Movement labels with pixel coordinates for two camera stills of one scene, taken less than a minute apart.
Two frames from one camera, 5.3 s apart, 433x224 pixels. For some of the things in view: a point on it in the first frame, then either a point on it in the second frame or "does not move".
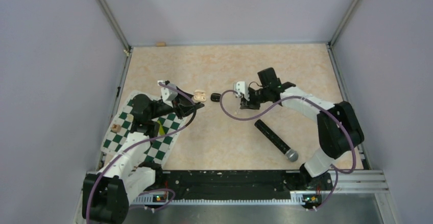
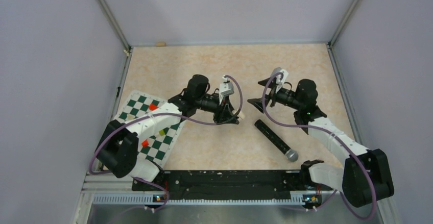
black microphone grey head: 291,154 does not move
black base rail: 227,184 does not move
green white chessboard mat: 169,127 does not move
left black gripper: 183,106 -> 226,114
